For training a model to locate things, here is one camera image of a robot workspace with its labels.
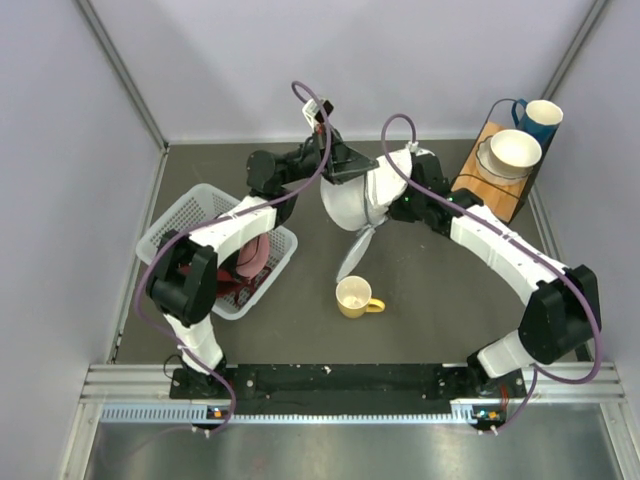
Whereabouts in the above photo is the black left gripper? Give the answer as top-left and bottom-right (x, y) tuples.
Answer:
(280, 122), (378, 185)

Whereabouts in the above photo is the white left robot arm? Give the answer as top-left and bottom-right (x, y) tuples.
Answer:
(144, 99), (379, 397)

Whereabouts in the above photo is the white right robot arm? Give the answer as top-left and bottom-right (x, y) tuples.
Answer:
(384, 143), (602, 396)

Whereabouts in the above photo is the pink bra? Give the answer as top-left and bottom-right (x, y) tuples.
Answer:
(236, 234), (270, 279)

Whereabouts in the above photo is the dark red bra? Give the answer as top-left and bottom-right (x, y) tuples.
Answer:
(216, 266), (272, 307)

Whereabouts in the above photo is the yellow mug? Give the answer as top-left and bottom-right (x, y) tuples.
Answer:
(335, 276), (386, 319)

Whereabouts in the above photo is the white bowl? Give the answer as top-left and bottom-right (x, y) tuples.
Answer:
(476, 129), (542, 186)

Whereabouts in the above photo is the white plastic basket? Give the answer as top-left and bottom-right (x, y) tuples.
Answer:
(136, 183), (298, 320)

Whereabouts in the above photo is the blue and white mug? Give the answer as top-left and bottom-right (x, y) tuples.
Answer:
(511, 99), (564, 148)

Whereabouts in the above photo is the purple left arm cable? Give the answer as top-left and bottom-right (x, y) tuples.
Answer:
(135, 79), (334, 436)

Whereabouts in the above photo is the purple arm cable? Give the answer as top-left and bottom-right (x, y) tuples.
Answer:
(380, 114), (604, 435)
(135, 79), (334, 436)

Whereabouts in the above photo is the wooden rack with black frame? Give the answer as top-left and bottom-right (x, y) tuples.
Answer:
(450, 98), (547, 224)

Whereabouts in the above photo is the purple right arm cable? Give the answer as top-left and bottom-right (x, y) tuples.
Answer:
(380, 114), (604, 435)

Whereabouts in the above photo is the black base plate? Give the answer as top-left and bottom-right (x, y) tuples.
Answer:
(169, 362), (531, 416)

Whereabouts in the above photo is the aluminium rail with cable duct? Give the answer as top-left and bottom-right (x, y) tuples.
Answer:
(80, 362), (626, 431)

